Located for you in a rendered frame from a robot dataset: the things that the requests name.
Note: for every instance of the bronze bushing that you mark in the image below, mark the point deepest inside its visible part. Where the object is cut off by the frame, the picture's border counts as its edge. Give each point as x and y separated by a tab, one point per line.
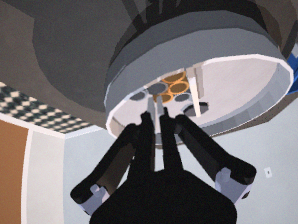
178	87
174	78
165	98

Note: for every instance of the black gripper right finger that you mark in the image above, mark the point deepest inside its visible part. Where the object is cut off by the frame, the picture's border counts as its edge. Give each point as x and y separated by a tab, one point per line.
233	177

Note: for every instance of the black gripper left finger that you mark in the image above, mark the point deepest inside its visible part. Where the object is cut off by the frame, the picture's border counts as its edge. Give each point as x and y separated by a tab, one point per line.
91	192

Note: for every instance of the grey metal bushing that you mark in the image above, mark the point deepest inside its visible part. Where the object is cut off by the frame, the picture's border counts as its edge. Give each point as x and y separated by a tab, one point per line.
157	88
139	96
183	97

